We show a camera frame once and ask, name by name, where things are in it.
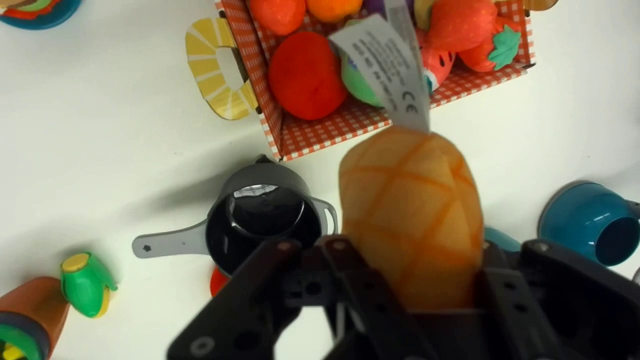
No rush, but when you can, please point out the red-orange strawberry plush toy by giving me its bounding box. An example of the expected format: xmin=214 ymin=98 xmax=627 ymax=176
xmin=428 ymin=0 xmax=524 ymax=74

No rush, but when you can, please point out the dark grey pot lid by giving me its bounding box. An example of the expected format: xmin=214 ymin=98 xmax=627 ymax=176
xmin=482 ymin=224 xmax=524 ymax=255

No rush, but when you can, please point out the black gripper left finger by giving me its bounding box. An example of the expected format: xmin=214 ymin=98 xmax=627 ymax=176
xmin=166 ymin=232 xmax=428 ymax=360

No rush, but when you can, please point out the orange toy disc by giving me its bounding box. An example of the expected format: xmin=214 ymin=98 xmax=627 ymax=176
xmin=209 ymin=263 xmax=234 ymax=299

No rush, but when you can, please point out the black pot with grey handle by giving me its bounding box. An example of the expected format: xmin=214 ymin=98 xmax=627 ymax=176
xmin=130 ymin=153 xmax=340 ymax=279

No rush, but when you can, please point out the watermelon slice plush toy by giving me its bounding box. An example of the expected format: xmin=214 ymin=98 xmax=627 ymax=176
xmin=418 ymin=43 xmax=461 ymax=94

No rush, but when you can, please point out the teal toy cup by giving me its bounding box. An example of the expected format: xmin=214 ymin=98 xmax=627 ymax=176
xmin=536 ymin=178 xmax=640 ymax=269

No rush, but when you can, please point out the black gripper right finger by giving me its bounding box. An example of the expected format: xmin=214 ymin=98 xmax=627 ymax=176
xmin=472 ymin=237 xmax=640 ymax=360

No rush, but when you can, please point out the green pear plush toy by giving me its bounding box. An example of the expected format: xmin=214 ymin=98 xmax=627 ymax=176
xmin=340 ymin=53 xmax=390 ymax=109

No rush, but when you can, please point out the orange round plush toy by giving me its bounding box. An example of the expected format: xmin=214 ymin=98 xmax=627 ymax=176
xmin=305 ymin=0 xmax=366 ymax=25

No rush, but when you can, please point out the orange pineapple plush toy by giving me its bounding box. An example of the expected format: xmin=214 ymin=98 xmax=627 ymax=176
xmin=329 ymin=0 xmax=486 ymax=313

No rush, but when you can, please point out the red checkered cardboard box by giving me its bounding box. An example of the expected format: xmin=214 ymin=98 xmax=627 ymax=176
xmin=185 ymin=0 xmax=558 ymax=164

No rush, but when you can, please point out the red tomato plush toy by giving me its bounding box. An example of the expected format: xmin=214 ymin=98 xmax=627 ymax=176
xmin=266 ymin=30 xmax=351 ymax=124

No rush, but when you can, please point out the toy hamburger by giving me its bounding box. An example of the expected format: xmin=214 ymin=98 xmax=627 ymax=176
xmin=0 ymin=0 xmax=59 ymax=15

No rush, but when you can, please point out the teal toy plate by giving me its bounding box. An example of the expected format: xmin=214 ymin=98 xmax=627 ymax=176
xmin=0 ymin=0 xmax=86 ymax=31

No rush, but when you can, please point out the orange-red round plush toy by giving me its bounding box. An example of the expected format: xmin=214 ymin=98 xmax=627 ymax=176
xmin=246 ymin=0 xmax=311 ymax=38

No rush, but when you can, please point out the yellow banana plush toy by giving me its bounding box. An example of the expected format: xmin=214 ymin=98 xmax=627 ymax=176
xmin=413 ymin=0 xmax=437 ymax=30

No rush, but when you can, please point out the green toy corn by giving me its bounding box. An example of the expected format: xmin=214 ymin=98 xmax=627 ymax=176
xmin=59 ymin=249 xmax=120 ymax=319

